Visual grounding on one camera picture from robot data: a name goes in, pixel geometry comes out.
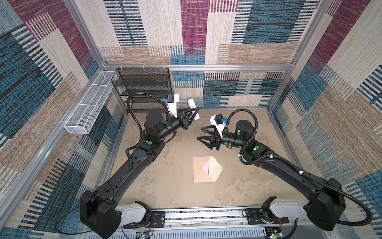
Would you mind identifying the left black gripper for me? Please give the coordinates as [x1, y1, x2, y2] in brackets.
[156, 108, 197, 144]

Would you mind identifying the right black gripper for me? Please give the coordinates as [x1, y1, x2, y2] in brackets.
[197, 124, 245, 150]

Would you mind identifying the white glue stick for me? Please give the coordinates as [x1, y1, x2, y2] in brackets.
[188, 99, 200, 120]

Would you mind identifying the pale pink envelope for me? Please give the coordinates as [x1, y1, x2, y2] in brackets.
[193, 156, 223, 183]

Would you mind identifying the pink red letter card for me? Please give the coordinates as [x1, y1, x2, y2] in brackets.
[203, 163, 210, 175]

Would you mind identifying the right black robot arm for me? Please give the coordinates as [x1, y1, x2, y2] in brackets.
[198, 115, 346, 231]

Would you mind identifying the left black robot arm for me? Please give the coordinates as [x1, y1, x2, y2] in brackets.
[80, 108, 199, 239]

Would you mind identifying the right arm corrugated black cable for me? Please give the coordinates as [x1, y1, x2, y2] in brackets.
[225, 109, 374, 239]

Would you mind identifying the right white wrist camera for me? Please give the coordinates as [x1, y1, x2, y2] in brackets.
[210, 114, 229, 137]

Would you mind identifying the black wire mesh shelf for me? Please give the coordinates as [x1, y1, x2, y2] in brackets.
[111, 68, 173, 113]

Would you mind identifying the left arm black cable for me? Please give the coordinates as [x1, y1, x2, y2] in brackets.
[55, 92, 177, 239]

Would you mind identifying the aluminium mounting rail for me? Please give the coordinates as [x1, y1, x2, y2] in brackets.
[78, 205, 329, 239]

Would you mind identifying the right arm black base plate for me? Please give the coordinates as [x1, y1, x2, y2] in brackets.
[242, 208, 289, 225]

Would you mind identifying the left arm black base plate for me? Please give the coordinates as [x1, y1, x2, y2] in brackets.
[122, 211, 166, 229]

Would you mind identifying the white wire mesh basket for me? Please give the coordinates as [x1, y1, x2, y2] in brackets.
[64, 71, 114, 134]

